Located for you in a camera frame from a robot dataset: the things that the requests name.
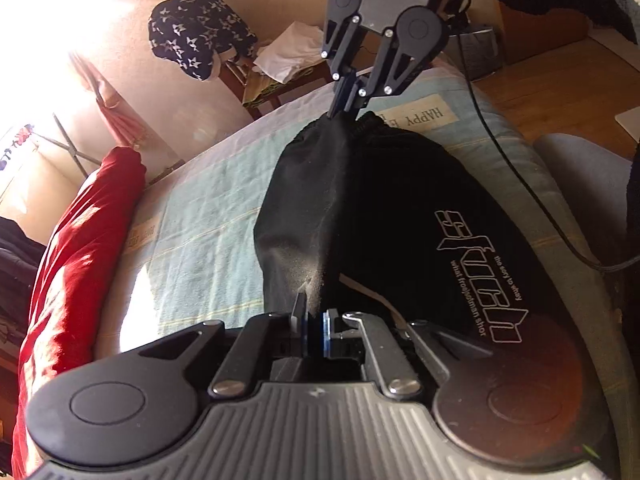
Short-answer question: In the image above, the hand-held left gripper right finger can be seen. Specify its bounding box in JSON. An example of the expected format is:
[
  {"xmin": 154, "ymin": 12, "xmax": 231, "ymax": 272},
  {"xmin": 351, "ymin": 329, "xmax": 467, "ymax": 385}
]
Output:
[{"xmin": 319, "ymin": 309, "xmax": 495, "ymax": 401}]

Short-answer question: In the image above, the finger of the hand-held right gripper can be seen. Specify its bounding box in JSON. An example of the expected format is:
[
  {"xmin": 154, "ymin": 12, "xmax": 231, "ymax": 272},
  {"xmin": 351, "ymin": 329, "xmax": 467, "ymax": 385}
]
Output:
[
  {"xmin": 350, "ymin": 29, "xmax": 433, "ymax": 121},
  {"xmin": 320, "ymin": 10, "xmax": 367, "ymax": 118}
]

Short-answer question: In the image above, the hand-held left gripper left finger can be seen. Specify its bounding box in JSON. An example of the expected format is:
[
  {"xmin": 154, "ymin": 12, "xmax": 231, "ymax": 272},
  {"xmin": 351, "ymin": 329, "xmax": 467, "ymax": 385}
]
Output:
[{"xmin": 139, "ymin": 290, "xmax": 314, "ymax": 400}]

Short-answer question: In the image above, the white cloth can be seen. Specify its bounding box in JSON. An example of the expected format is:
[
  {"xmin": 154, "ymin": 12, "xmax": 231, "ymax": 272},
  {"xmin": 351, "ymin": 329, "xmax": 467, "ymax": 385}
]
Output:
[{"xmin": 254, "ymin": 24, "xmax": 327, "ymax": 85}]

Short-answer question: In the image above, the grey mesh bin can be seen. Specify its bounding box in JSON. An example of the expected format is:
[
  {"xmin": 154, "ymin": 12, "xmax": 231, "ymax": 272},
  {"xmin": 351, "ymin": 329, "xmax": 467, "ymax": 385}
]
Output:
[{"xmin": 452, "ymin": 27, "xmax": 501, "ymax": 82}]

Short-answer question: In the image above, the wooden chair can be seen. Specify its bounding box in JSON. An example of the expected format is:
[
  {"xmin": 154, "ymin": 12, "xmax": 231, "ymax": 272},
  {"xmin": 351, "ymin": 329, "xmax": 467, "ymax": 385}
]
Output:
[{"xmin": 217, "ymin": 52, "xmax": 332, "ymax": 122}]

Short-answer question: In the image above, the navy star print garment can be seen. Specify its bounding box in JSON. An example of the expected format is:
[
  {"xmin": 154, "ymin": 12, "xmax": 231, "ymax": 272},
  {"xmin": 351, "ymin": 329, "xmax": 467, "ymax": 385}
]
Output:
[{"xmin": 148, "ymin": 0, "xmax": 259, "ymax": 83}]

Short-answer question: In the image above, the grey mattress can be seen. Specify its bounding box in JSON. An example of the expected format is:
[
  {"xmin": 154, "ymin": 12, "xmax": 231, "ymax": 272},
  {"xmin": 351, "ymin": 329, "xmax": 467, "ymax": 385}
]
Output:
[{"xmin": 500, "ymin": 132, "xmax": 634, "ymax": 321}]

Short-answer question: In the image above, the pink curtain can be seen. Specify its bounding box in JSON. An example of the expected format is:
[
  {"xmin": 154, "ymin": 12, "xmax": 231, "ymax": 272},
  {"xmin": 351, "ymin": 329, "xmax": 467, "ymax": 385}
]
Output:
[{"xmin": 70, "ymin": 52, "xmax": 151, "ymax": 151}]

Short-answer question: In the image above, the red quilt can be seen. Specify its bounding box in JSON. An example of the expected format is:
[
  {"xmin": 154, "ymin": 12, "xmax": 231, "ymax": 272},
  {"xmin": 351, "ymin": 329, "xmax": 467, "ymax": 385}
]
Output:
[{"xmin": 17, "ymin": 146, "xmax": 148, "ymax": 396}]

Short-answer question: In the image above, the metal drying rack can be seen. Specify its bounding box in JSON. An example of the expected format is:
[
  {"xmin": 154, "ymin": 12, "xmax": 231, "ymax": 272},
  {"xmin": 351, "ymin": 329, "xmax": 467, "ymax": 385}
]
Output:
[{"xmin": 30, "ymin": 112, "xmax": 106, "ymax": 178}]

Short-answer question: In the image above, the row of hanging socks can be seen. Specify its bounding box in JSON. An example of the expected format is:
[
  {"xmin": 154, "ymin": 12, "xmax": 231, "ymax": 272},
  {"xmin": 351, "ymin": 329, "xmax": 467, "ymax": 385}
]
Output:
[{"xmin": 0, "ymin": 122, "xmax": 38, "ymax": 171}]

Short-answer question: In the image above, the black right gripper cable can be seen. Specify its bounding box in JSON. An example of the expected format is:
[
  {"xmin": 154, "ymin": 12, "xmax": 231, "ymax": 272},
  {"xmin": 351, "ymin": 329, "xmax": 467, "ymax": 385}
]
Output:
[{"xmin": 447, "ymin": 20, "xmax": 640, "ymax": 274}]

